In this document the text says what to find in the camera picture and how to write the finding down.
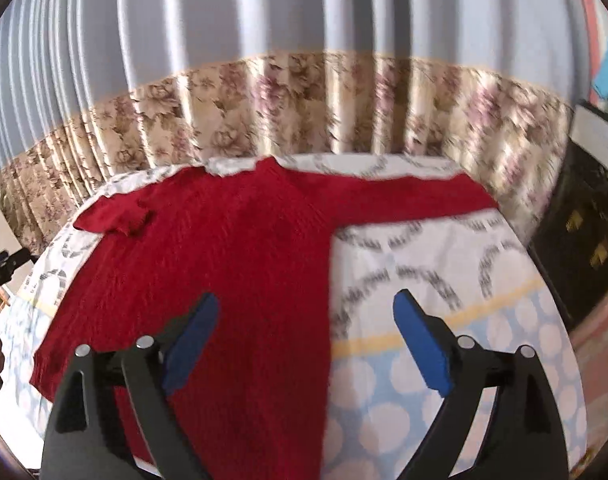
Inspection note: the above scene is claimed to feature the white patterned bed sheet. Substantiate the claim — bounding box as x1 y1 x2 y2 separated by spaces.
0 152 587 480

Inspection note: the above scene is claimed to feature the floral and blue curtain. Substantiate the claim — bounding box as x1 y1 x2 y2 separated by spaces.
0 0 599 261

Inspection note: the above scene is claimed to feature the dark cabinet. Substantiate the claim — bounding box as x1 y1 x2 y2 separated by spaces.
528 102 608 326

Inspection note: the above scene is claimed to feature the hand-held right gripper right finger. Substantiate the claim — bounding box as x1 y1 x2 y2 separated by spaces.
393 288 570 480

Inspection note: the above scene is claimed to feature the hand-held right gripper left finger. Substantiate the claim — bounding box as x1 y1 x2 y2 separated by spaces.
40 292 221 480

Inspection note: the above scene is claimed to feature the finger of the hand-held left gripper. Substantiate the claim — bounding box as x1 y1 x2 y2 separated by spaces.
0 249 37 292

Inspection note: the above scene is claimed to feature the red knit sweater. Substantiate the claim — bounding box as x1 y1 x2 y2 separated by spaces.
30 156 499 480

